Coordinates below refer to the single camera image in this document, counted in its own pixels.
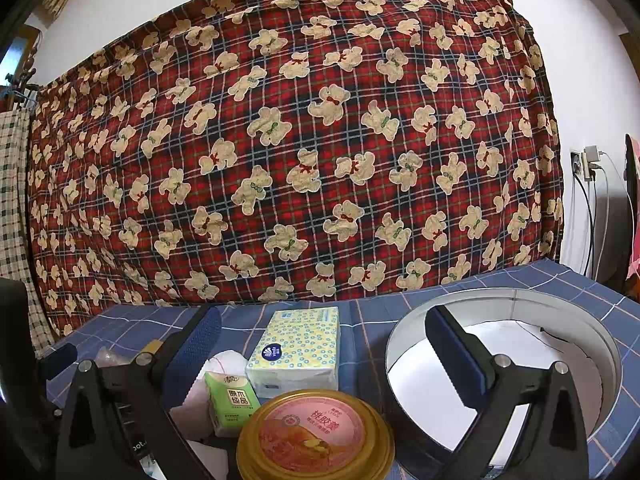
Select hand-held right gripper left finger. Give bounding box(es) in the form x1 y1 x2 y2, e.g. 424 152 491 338
52 305 224 480

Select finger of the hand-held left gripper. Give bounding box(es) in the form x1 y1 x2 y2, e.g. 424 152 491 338
39 341 79 384

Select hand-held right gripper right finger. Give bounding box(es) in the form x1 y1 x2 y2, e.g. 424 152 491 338
425 305 594 480

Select green tissue packet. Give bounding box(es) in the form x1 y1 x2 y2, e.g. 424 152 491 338
203 369 263 437

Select round white container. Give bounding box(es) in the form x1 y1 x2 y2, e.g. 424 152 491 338
384 286 624 480

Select clear plastic bag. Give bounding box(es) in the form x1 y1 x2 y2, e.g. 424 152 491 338
94 344 137 369

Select blue plaid bed sheet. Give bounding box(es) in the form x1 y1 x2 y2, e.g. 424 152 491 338
46 259 640 480

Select yellow dotted tissue pack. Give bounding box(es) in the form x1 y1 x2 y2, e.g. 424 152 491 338
246 305 342 402

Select gold round tin pink lid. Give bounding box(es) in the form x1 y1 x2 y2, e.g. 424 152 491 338
235 388 398 480

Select cream green checked cloth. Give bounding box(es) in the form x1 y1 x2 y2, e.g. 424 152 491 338
0 106 57 352

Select pink patterned cloth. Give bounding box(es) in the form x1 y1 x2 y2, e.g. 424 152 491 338
623 133 640 281

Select white charger plug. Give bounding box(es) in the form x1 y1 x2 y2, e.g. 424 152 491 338
582 144 604 182

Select red plaid bear blanket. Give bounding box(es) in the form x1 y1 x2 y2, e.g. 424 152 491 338
27 0 566 339

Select metal hanger hooks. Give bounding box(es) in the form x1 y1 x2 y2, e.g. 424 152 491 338
4 66 41 109

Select wooden door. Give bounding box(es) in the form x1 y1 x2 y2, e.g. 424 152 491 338
9 24 42 111

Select black cable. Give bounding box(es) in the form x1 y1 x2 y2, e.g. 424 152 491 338
574 174 597 274

